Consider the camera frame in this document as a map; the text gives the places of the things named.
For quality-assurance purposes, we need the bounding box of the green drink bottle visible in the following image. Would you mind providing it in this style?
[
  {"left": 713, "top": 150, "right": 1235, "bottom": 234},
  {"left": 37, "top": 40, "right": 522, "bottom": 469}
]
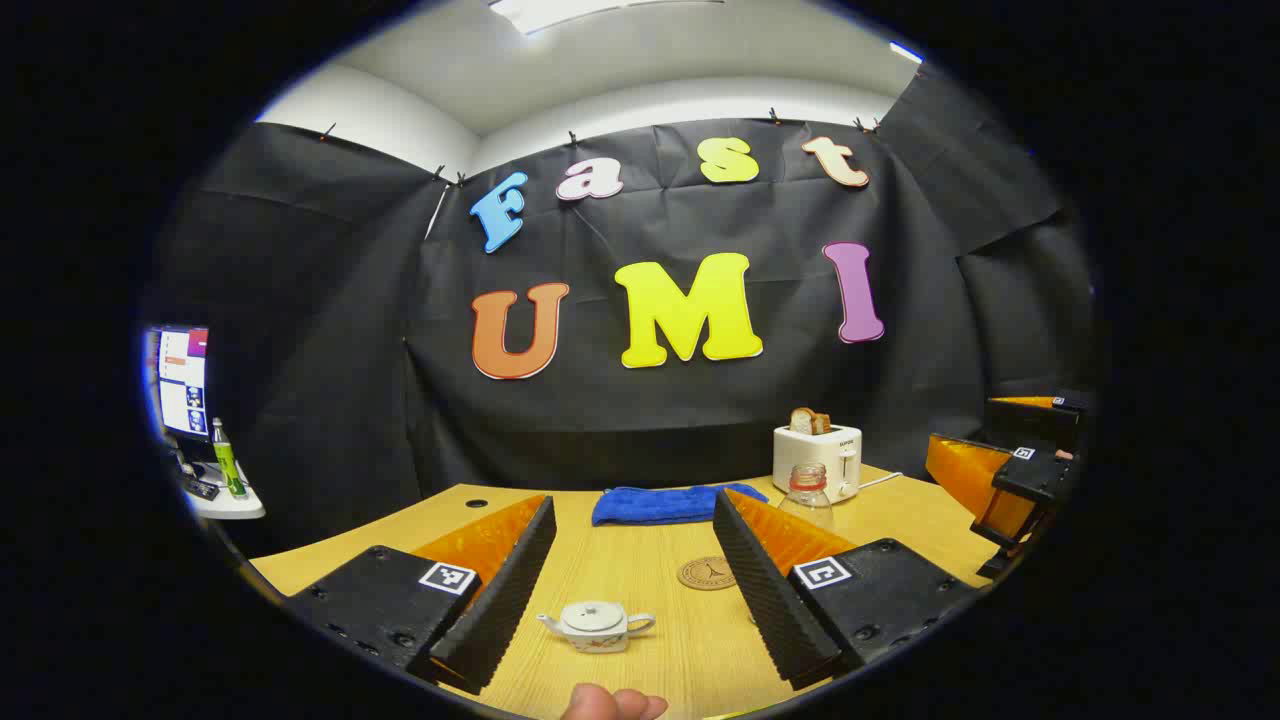
[{"left": 211, "top": 418, "right": 248, "bottom": 499}]

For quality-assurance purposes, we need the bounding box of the computer monitor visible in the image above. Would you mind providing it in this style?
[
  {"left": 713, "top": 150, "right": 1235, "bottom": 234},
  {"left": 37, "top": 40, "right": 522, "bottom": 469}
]
[{"left": 150, "top": 325, "right": 211, "bottom": 441}]

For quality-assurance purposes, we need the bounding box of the white side table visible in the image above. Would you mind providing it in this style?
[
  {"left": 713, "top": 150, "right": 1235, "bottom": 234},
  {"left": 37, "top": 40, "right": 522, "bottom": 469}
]
[{"left": 180, "top": 470, "right": 267, "bottom": 521}]

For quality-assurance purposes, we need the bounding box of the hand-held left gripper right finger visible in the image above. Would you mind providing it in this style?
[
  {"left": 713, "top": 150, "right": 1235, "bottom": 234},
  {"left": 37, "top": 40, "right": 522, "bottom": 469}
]
[{"left": 712, "top": 488, "right": 986, "bottom": 691}]

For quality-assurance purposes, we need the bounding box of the white teacup lid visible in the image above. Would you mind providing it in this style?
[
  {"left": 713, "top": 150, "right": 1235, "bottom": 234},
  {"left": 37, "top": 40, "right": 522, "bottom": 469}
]
[{"left": 562, "top": 600, "right": 627, "bottom": 633}]

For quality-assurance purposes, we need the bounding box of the black backdrop cloth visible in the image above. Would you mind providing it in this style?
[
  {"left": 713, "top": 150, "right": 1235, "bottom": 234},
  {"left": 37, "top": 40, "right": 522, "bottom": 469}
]
[{"left": 150, "top": 60, "right": 1096, "bottom": 546}]

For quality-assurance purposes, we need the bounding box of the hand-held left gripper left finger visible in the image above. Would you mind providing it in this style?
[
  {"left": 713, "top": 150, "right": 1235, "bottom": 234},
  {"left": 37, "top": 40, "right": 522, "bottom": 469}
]
[{"left": 285, "top": 494, "right": 558, "bottom": 697}]

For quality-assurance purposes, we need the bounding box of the white toaster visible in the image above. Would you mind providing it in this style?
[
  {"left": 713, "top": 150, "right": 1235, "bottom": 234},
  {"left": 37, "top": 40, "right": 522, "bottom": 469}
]
[{"left": 772, "top": 424, "right": 863, "bottom": 504}]

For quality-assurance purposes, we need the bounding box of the blue towel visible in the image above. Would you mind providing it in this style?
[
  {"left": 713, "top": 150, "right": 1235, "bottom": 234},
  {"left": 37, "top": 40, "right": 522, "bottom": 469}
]
[{"left": 591, "top": 484, "right": 769, "bottom": 527}]

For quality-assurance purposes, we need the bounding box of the clear plastic water bottle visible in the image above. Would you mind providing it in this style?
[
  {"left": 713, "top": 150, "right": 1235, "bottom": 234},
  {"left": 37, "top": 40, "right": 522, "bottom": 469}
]
[{"left": 778, "top": 463, "right": 835, "bottom": 531}]

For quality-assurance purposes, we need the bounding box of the white teacup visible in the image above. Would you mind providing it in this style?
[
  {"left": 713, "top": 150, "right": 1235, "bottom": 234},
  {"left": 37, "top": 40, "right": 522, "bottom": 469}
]
[{"left": 537, "top": 600, "right": 657, "bottom": 654}]

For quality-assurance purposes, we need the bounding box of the round brown coaster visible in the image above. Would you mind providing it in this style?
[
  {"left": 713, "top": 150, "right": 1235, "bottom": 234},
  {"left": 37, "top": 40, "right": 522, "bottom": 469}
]
[{"left": 677, "top": 556, "right": 741, "bottom": 591}]

